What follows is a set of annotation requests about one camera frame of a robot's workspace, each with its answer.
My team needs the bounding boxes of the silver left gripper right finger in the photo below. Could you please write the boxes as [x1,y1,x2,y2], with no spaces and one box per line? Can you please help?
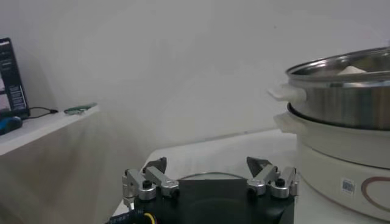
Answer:
[246,156,300,199]

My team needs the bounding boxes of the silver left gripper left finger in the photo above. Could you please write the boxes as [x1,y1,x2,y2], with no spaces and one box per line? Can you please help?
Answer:
[121,156,180,211]

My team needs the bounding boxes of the glass lid with cream handle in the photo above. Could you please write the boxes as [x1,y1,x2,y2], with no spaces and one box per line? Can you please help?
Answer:
[179,172,244,181]

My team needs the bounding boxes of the stainless steel steamer basket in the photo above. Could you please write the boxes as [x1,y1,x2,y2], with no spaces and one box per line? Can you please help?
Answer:
[268,46,390,131]

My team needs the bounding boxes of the white side table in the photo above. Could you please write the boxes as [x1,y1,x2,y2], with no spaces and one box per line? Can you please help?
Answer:
[0,105,101,156]

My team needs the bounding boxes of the blue handheld object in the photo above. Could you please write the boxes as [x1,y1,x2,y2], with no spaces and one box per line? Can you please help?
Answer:
[0,116,24,136]

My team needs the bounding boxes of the dark printed box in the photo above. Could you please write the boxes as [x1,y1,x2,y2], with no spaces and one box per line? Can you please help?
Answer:
[0,37,30,119]

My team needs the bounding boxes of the yellow and blue wires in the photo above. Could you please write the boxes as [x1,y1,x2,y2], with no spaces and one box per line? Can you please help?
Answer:
[106,209,156,224]

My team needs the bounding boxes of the black cable with plug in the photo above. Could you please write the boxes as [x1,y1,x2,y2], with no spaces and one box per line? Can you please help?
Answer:
[27,106,59,120]

